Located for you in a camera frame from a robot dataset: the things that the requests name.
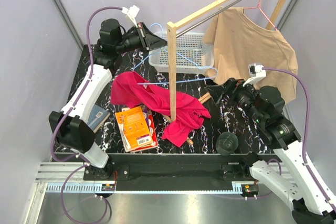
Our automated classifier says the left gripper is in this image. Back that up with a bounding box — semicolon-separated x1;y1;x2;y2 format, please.
115;22;169;54

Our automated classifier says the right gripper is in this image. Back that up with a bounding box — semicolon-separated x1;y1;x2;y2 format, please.
205;76;265;124

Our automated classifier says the blue wire hanger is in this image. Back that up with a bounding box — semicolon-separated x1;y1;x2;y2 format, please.
132;23;219;86

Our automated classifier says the red t shirt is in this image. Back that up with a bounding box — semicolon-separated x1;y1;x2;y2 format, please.
110;71;211;147

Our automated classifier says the beige t shirt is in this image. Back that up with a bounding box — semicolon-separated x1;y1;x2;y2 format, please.
203;7;298;103

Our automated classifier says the pink wire hanger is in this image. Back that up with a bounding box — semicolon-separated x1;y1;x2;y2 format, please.
243;0;278;30

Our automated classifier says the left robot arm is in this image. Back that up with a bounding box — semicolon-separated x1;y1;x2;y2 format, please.
49;19;167;180

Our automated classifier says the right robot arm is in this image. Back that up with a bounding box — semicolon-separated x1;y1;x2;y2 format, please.
208;78;335;223

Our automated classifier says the wooden clothes rack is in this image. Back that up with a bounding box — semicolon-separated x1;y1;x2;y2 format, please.
164;0;301;146

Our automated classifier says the white plastic basket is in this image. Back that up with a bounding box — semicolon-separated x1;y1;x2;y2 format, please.
148;31;215;74

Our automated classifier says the black cylindrical cup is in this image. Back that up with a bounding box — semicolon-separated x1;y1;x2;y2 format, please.
215;132;239;156

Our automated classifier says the purple book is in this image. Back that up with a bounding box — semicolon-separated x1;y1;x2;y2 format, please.
139;105;153;136

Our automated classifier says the orange book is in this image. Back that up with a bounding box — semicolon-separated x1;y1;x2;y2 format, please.
115;106;153;152

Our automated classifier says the dark blue book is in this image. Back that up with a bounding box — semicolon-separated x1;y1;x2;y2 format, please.
87;104;110;133

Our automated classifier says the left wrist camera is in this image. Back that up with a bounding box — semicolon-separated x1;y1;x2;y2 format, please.
121;5;140;27

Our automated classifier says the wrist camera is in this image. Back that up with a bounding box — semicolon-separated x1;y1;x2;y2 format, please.
121;5;140;27
243;63;266;87

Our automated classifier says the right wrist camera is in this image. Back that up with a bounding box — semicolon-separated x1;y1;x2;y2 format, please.
243;63;266;87

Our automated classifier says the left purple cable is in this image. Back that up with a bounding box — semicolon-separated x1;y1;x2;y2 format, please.
49;6;124;222

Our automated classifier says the purple cable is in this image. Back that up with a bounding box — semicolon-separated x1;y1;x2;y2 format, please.
262;67;336;209
49;6;124;222

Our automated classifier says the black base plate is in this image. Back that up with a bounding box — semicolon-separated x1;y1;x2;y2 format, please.
51;152;281;192

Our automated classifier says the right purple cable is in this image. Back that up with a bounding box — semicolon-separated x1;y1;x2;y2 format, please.
262;67;336;209

